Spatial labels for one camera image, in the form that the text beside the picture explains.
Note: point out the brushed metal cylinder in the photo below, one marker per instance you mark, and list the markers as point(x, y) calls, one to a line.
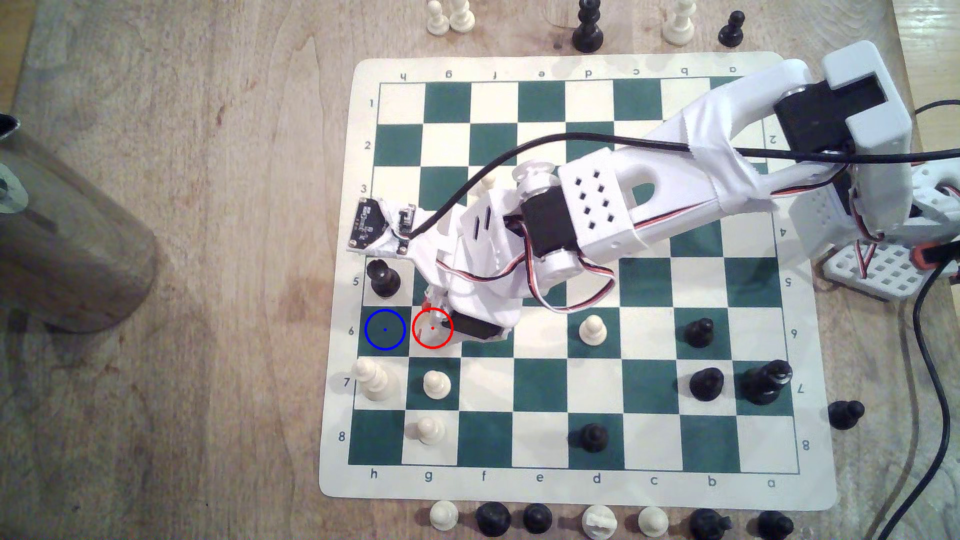
point(67, 247)

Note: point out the green white chess mat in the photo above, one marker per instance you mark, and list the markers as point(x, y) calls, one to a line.
point(525, 420)

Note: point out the black chess pawn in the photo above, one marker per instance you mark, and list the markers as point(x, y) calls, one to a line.
point(700, 334)
point(846, 415)
point(537, 518)
point(595, 439)
point(493, 519)
point(731, 31)
point(775, 525)

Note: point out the small camera circuit board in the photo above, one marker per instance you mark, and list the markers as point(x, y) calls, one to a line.
point(369, 223)

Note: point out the white chess queen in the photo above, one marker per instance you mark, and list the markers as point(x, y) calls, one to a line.
point(375, 382)

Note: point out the white chess knight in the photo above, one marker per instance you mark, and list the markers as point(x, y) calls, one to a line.
point(599, 523)

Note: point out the black chess knight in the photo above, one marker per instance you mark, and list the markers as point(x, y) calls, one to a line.
point(709, 525)

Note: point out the black chess queen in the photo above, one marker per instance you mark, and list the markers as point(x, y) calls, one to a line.
point(763, 384)

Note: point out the orange black clamp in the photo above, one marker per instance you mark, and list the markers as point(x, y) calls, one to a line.
point(934, 255)

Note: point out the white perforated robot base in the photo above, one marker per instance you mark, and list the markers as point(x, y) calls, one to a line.
point(885, 270)

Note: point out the white chess pawn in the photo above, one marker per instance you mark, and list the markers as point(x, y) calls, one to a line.
point(437, 21)
point(593, 334)
point(444, 515)
point(652, 521)
point(489, 182)
point(430, 431)
point(436, 385)

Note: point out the white printed robot arm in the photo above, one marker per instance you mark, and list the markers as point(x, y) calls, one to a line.
point(600, 202)

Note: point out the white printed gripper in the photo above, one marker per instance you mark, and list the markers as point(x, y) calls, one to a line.
point(477, 329)

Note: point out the tall white chess piece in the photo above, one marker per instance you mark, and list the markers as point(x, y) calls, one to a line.
point(679, 28)

